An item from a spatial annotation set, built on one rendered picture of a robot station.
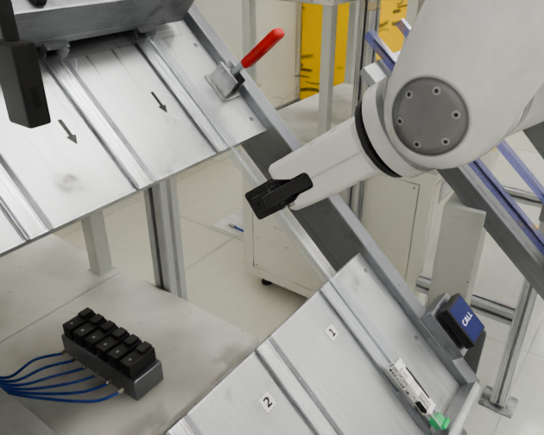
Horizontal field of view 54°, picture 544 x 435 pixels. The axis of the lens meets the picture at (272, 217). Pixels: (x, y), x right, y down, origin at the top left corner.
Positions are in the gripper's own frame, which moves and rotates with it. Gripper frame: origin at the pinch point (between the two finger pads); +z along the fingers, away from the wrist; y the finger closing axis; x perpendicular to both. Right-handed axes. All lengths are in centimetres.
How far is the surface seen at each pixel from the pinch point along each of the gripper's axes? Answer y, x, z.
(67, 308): 3, 1, 51
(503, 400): -81, 84, 39
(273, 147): -8.1, -4.7, 3.4
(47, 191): 19.3, -9.9, 3.4
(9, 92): 25.5, -12.8, -11.1
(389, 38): -299, -42, 120
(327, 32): -86, -27, 35
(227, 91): -5.1, -12.6, 2.7
